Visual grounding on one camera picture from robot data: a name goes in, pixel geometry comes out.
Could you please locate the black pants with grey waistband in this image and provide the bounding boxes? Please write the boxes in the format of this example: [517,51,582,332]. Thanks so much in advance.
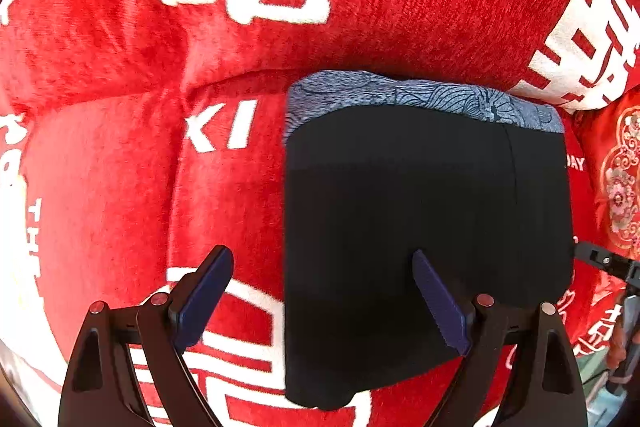
[284,70,573,410]

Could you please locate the person's right hand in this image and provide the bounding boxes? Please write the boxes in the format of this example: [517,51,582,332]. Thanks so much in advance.
[605,300,627,371]

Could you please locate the red embroidered pillow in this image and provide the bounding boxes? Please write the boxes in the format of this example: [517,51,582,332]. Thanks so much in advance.
[569,85,640,258]

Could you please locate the red blanket with white characters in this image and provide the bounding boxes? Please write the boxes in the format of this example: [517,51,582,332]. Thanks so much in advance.
[1,0,639,426]

